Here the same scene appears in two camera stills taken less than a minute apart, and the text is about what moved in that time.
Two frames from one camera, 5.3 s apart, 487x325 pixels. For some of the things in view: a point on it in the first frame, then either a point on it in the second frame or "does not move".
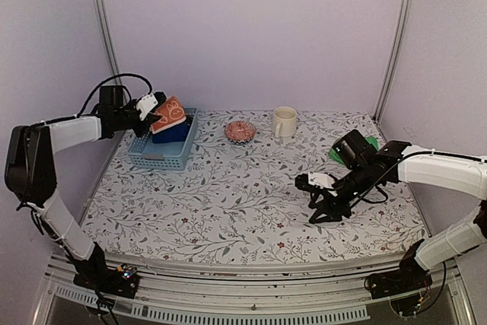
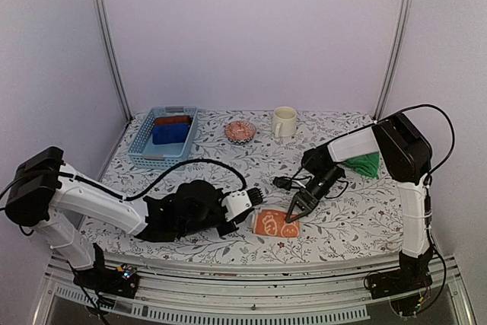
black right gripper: x=329 y=205 → x=301 y=199
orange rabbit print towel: x=171 y=111 → x=272 y=222
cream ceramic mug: x=285 y=120 does not move
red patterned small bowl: x=240 y=132 does not move
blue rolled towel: x=177 y=133 does not move
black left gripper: x=151 y=116 → x=229 y=230
